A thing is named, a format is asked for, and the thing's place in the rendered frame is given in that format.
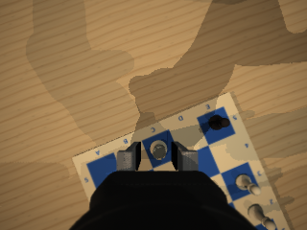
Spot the black pawn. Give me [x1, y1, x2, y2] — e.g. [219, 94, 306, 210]
[209, 115, 230, 130]

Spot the blue and cream chessboard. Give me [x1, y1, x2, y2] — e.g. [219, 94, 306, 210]
[72, 92, 290, 230]

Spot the white pawn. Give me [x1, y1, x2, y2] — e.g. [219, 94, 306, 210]
[248, 204, 276, 230]
[235, 174, 261, 196]

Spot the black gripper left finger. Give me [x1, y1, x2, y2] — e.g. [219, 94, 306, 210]
[117, 142, 141, 171]

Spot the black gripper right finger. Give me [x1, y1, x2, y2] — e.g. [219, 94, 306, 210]
[171, 142, 199, 171]

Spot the white chess rook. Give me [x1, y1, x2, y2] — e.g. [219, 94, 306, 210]
[151, 140, 167, 160]

